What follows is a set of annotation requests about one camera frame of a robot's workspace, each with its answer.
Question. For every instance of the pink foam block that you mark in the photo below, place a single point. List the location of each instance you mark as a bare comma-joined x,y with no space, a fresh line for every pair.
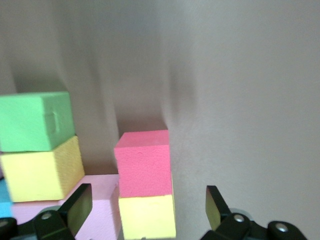
102,217
27,210

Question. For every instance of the yellow foam block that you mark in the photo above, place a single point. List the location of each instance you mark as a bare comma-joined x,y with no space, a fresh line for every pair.
32,172
147,217

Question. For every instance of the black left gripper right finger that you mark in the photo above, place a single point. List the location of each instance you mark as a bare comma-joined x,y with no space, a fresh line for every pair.
235,227

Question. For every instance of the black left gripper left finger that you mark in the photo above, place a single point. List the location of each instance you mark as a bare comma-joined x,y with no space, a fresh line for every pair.
50,225

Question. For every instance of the blue foam block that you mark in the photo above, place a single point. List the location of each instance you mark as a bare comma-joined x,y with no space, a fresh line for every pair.
5,200

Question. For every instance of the green foam block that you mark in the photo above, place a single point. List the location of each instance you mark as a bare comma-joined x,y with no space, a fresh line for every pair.
30,120

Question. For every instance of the red foam block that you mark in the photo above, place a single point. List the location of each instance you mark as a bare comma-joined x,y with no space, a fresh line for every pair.
142,162

